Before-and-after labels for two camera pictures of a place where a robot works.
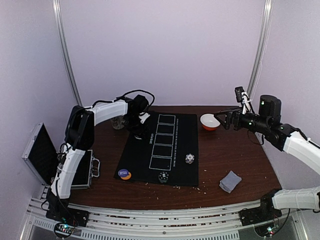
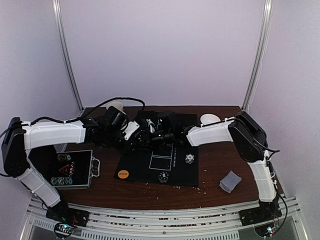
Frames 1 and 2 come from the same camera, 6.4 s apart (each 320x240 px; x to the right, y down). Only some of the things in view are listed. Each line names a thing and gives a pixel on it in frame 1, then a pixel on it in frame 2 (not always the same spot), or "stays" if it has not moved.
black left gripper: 140,132 to 131,144
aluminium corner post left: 62,40 stays
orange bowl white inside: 209,122 stays
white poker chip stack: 189,158 stays
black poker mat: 167,152 stays
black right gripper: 230,119 to 158,136
